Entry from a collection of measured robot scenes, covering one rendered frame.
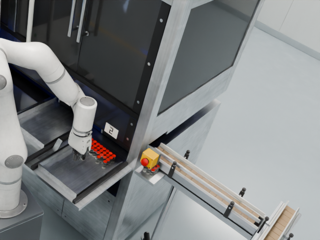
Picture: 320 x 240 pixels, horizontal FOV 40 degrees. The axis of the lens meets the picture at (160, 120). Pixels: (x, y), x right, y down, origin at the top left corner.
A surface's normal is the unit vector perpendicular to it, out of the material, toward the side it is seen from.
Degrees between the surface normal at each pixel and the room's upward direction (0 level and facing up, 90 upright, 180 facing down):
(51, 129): 0
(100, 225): 90
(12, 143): 62
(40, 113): 0
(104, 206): 90
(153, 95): 90
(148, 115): 90
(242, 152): 0
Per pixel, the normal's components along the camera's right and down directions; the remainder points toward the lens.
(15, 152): 0.47, 0.23
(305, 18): -0.57, 0.39
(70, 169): 0.25, -0.76
